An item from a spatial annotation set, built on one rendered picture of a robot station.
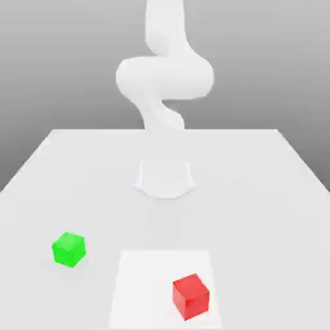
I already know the small red cube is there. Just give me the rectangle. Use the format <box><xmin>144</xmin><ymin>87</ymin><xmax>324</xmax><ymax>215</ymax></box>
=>
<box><xmin>171</xmin><ymin>273</ymin><xmax>210</xmax><ymax>322</ymax></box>

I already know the small green cube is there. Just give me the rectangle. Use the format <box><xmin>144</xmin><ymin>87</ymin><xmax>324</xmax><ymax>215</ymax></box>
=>
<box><xmin>51</xmin><ymin>231</ymin><xmax>86</xmax><ymax>269</ymax></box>

